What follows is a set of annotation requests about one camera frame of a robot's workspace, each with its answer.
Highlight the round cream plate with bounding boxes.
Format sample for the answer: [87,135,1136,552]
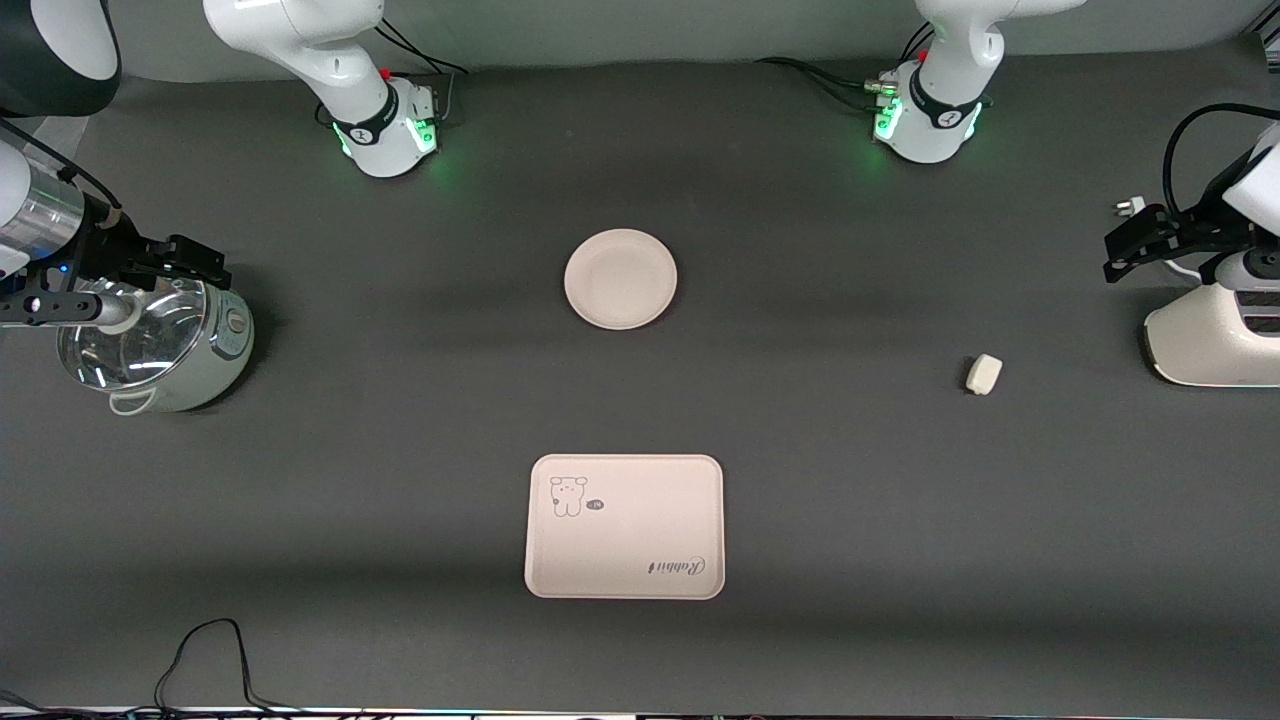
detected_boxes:
[563,228,679,332]

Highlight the cream tray with rabbit print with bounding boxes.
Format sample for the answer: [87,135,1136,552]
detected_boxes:
[524,453,725,601]

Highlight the pale green electric pot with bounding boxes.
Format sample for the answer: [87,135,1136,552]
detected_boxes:
[58,275,256,416]

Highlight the glass pot lid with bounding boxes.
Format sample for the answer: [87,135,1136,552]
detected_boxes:
[58,278,207,392]

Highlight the white toaster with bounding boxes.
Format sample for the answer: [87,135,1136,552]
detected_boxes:
[1143,283,1280,389]

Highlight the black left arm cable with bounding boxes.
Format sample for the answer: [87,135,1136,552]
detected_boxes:
[1163,103,1280,217]

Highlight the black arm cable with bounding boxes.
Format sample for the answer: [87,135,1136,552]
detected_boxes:
[0,118,123,213]
[1163,103,1280,217]

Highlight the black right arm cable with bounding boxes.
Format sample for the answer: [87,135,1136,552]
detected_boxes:
[0,118,123,213]

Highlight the black right base cable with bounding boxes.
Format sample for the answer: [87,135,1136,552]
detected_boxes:
[375,18,469,126]

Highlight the thin black looped cable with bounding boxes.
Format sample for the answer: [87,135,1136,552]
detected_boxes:
[153,618,303,717]

